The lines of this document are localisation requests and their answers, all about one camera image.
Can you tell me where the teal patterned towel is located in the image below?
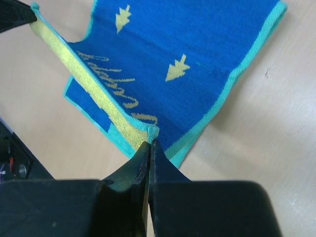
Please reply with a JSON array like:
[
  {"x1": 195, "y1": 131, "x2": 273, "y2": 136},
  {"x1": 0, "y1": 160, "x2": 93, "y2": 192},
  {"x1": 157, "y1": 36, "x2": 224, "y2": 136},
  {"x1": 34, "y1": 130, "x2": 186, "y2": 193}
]
[{"x1": 31, "y1": 0, "x2": 287, "y2": 167}]

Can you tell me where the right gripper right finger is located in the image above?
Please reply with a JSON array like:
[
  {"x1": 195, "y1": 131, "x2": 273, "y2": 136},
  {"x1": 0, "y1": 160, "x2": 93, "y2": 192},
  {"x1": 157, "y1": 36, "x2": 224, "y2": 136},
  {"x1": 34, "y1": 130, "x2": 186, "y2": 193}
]
[{"x1": 149, "y1": 139, "x2": 192, "y2": 237}]

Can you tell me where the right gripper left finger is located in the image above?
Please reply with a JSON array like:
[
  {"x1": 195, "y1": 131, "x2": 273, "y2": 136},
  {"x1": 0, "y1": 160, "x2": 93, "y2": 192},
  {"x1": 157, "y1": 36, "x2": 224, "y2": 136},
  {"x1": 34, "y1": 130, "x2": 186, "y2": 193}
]
[{"x1": 91, "y1": 142, "x2": 151, "y2": 237}]

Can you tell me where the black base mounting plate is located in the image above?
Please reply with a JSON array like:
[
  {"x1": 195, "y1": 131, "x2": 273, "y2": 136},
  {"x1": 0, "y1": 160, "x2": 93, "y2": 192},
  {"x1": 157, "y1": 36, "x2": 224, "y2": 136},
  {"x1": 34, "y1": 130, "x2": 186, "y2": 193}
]
[{"x1": 0, "y1": 119, "x2": 53, "y2": 182}]

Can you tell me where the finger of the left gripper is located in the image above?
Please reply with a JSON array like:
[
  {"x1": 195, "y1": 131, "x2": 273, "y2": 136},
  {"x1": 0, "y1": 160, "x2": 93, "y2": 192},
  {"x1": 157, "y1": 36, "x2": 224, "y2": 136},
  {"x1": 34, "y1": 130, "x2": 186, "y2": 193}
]
[{"x1": 0, "y1": 0, "x2": 37, "y2": 33}]

